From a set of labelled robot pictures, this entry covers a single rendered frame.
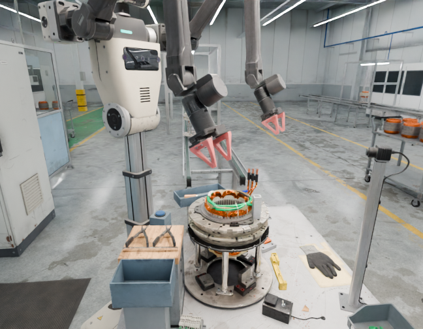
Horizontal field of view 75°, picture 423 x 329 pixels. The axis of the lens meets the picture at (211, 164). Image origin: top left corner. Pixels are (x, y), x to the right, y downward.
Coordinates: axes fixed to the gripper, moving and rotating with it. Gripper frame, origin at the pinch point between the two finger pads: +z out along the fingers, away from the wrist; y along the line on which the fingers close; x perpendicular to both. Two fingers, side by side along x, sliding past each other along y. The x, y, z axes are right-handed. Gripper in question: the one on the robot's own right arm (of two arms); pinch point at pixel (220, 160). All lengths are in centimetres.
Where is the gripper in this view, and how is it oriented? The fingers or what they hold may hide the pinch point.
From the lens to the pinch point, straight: 75.7
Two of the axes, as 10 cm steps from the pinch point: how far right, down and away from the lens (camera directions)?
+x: -7.3, 3.5, 5.9
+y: 5.3, -2.6, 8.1
